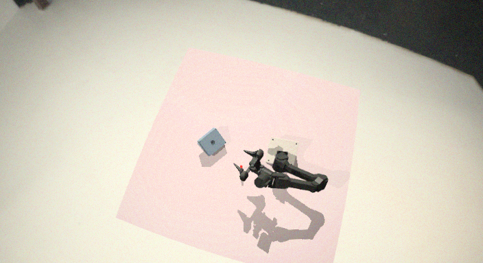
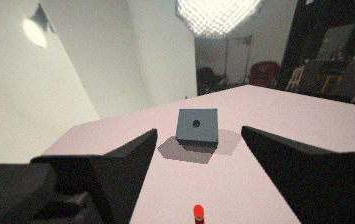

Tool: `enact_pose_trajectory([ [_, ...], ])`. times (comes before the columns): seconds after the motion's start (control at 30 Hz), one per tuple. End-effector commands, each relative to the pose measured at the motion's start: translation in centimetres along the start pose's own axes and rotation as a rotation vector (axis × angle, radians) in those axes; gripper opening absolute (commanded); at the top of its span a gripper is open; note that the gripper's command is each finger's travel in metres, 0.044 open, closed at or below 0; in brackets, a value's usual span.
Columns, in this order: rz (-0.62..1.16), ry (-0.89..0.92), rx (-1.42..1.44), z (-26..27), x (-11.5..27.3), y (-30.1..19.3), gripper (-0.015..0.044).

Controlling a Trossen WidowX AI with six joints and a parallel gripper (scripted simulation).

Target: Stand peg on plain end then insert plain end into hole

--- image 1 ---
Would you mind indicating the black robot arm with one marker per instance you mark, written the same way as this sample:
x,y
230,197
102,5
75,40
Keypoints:
x,y
312,182

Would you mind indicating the grey sloped panel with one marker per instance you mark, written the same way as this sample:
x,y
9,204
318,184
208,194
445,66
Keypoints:
x,y
211,141

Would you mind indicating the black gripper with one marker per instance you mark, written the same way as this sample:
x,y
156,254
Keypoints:
x,y
244,173

